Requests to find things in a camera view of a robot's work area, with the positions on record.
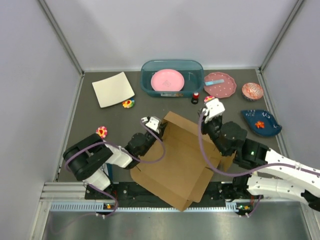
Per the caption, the brown cardboard box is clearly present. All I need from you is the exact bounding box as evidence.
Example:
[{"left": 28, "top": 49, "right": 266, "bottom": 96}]
[{"left": 129, "top": 111, "right": 237, "bottom": 213}]

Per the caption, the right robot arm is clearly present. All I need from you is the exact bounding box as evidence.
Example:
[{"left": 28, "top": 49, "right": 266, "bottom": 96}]
[{"left": 198, "top": 111, "right": 320, "bottom": 211}]

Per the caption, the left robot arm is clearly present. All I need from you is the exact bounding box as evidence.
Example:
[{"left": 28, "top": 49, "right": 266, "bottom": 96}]
[{"left": 62, "top": 116, "right": 167, "bottom": 199}]

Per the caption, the red black stamp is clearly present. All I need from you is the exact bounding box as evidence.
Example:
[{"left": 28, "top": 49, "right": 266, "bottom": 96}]
[{"left": 191, "top": 92, "right": 199, "bottom": 105}]

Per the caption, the pink polka dot plate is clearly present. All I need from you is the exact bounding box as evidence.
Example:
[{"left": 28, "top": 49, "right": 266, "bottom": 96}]
[{"left": 204, "top": 72, "right": 237, "bottom": 99}]

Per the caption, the multicolour flower toy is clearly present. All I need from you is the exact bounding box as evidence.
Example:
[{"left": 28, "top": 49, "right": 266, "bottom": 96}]
[{"left": 122, "top": 99, "right": 135, "bottom": 109}]

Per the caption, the blue pink spoon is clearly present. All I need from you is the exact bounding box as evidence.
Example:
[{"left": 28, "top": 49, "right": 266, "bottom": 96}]
[{"left": 205, "top": 79, "right": 225, "bottom": 87}]

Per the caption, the pink round plate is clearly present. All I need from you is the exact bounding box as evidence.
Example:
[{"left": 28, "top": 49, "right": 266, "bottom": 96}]
[{"left": 150, "top": 69, "right": 185, "bottom": 92}]

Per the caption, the teal plastic basin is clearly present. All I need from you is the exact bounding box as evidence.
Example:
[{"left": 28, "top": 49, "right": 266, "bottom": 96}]
[{"left": 140, "top": 59, "right": 205, "bottom": 98}]

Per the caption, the red orange candy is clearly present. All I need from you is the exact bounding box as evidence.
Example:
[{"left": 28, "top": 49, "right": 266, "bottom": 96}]
[{"left": 254, "top": 120, "right": 265, "bottom": 129}]

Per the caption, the dark blue leaf dish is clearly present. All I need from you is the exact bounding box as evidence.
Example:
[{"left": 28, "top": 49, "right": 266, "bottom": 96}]
[{"left": 240, "top": 109, "right": 283, "bottom": 137}]

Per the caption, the red pink flower toy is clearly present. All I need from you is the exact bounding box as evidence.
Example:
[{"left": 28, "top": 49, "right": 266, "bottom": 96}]
[{"left": 96, "top": 126, "right": 108, "bottom": 139}]

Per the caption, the white square plate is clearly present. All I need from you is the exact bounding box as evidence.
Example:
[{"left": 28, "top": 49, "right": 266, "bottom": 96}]
[{"left": 92, "top": 72, "right": 135, "bottom": 108}]

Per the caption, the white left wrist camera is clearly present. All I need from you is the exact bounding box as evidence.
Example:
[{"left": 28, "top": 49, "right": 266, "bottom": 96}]
[{"left": 141, "top": 116, "right": 161, "bottom": 134}]

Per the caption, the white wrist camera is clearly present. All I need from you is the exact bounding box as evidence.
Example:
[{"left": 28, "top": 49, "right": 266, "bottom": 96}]
[
  {"left": 141, "top": 116, "right": 161, "bottom": 134},
  {"left": 200, "top": 98, "right": 225, "bottom": 124}
]

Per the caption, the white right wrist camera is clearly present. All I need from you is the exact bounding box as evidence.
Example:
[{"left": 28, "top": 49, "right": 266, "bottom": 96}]
[{"left": 200, "top": 98, "right": 225, "bottom": 124}]

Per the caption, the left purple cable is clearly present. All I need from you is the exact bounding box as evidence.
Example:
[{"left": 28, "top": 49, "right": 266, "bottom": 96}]
[{"left": 49, "top": 119, "right": 166, "bottom": 235}]

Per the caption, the purple cable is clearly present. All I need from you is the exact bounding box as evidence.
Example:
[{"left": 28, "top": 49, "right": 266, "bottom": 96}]
[
  {"left": 49, "top": 119, "right": 166, "bottom": 235},
  {"left": 197, "top": 112, "right": 320, "bottom": 218}
]

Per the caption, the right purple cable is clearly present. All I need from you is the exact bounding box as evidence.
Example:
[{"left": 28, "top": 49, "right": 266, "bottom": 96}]
[{"left": 197, "top": 112, "right": 320, "bottom": 218}]

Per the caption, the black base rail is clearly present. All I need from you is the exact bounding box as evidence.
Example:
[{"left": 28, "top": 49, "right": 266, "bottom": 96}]
[{"left": 84, "top": 181, "right": 253, "bottom": 202}]

